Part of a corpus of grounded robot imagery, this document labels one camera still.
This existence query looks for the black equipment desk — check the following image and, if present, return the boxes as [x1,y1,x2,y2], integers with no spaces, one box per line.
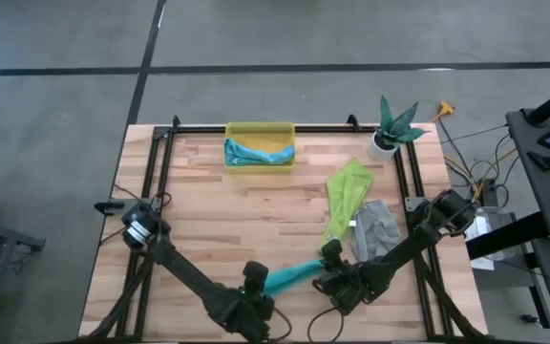
[465,78,550,344]

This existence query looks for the yellow translucent plastic basket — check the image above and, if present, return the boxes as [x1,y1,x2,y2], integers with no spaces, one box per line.
[223,120,298,174]

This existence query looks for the blue microfiber towel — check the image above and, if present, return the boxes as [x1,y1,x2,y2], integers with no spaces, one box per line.
[223,138,296,167]

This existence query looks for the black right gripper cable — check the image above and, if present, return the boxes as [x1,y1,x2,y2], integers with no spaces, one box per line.
[306,305,347,343]

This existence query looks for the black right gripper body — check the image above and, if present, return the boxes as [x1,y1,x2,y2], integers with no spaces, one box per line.
[322,239,376,316]

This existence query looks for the black power strip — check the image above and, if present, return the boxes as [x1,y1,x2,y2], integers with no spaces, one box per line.
[474,178,511,207]

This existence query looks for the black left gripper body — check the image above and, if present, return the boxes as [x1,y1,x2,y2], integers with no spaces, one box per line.
[207,261,276,343]

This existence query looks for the snake plant in white pot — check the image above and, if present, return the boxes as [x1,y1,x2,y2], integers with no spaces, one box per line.
[366,94,432,163]

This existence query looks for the lime green microfiber towel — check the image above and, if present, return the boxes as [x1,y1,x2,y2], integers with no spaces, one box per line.
[320,157,375,252]

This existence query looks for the teal microfiber towel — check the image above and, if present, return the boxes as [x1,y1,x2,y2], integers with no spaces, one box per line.
[263,259,327,297]

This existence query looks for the yellow cable plug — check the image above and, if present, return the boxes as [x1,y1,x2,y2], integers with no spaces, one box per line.
[429,100,457,123]

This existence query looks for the grey microfiber towel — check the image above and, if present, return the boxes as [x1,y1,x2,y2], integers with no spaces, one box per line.
[350,199,403,264]

